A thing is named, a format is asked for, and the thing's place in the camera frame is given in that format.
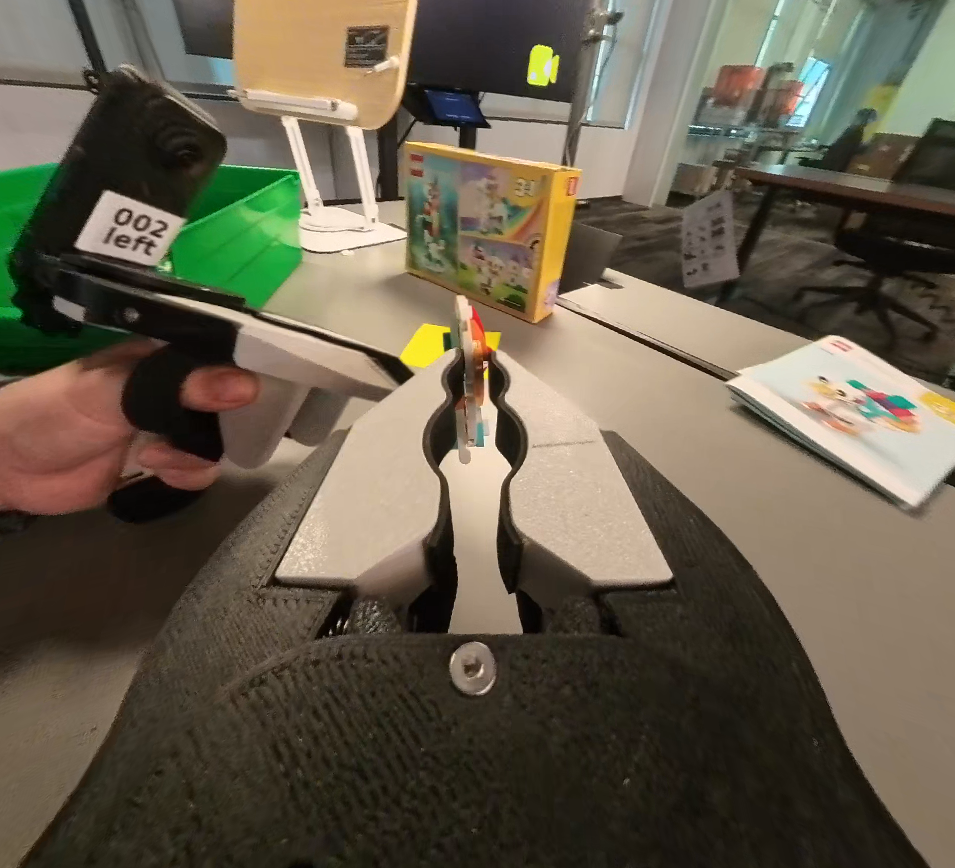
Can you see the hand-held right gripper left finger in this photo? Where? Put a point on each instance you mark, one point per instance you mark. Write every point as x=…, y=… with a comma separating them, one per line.
x=358, y=510

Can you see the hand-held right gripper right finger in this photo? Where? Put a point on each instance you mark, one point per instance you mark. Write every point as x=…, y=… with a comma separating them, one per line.
x=589, y=510

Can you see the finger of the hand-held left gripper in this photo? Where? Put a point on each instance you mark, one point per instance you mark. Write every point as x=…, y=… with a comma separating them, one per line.
x=313, y=353

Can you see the green plastic bin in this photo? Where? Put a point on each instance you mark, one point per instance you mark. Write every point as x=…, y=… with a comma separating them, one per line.
x=239, y=226

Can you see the round rainbow brick plate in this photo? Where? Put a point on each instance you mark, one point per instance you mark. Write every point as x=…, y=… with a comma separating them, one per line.
x=471, y=375

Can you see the colourful toy set box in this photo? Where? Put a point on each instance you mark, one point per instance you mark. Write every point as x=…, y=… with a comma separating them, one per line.
x=485, y=234

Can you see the person's left hand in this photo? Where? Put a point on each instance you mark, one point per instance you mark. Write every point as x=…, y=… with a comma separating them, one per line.
x=60, y=435

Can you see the yellow sticky note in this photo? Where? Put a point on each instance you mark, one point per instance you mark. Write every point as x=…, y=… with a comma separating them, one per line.
x=425, y=346

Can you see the instruction booklet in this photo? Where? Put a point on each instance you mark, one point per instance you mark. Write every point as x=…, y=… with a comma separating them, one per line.
x=843, y=413

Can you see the small black tablet screen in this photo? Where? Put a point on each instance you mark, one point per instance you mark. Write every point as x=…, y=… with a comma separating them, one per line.
x=455, y=107

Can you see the printed white paper sheet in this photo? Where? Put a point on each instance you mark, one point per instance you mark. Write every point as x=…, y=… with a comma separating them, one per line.
x=709, y=241

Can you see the neon yellow sign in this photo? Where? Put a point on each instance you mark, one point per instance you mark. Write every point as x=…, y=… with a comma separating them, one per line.
x=542, y=66

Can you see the black office chair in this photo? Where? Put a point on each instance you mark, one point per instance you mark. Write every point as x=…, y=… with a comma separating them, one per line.
x=888, y=249

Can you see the dark wooden desk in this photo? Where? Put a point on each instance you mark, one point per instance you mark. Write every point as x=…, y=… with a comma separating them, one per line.
x=843, y=185

